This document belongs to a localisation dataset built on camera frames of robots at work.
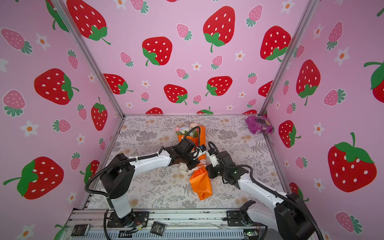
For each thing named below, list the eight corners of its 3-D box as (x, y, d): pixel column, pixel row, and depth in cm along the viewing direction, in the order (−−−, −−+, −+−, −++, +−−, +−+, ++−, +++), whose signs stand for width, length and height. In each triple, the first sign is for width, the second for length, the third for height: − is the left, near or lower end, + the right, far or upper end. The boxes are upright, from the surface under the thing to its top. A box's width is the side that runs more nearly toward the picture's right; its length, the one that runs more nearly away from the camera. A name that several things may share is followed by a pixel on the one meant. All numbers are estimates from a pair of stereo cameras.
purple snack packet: (249, 134, 112) (252, 128, 107) (246, 122, 120) (248, 116, 115) (270, 134, 112) (273, 128, 106) (265, 121, 120) (268, 116, 115)
